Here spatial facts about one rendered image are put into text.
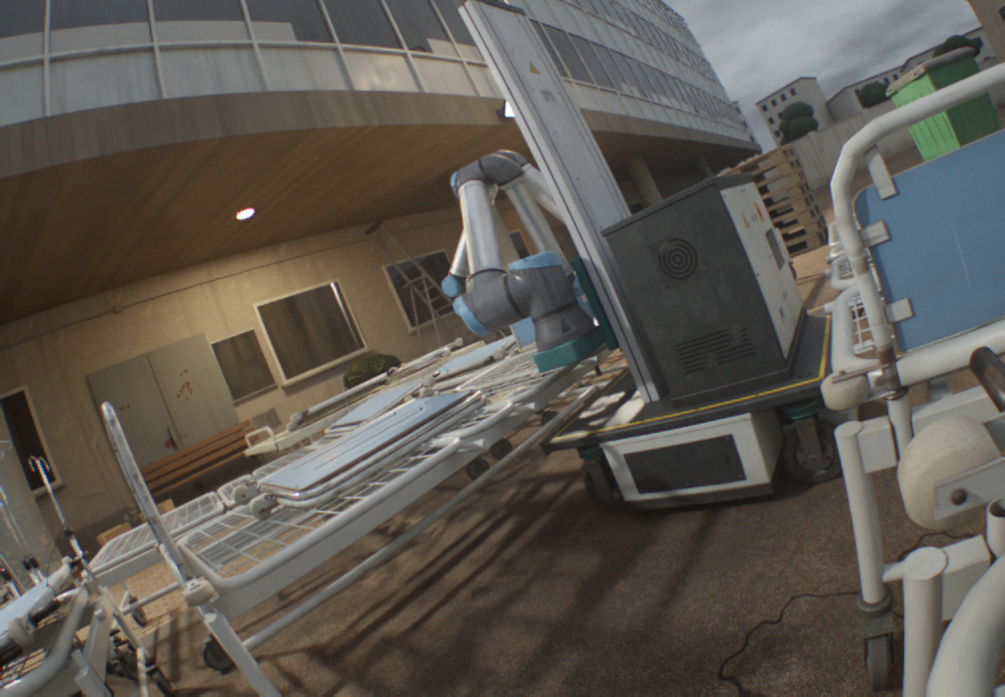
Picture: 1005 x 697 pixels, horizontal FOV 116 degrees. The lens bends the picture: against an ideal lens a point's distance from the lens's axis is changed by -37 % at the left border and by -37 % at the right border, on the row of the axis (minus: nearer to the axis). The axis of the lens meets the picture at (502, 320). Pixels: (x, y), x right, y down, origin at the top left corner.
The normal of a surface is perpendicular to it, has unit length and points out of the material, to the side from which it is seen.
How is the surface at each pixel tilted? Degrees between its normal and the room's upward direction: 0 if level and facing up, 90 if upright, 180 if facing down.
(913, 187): 90
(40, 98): 90
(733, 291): 90
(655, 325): 90
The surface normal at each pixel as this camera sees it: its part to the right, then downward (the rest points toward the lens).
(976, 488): -0.44, 0.36
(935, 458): -0.79, -0.27
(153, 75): 0.68, -0.29
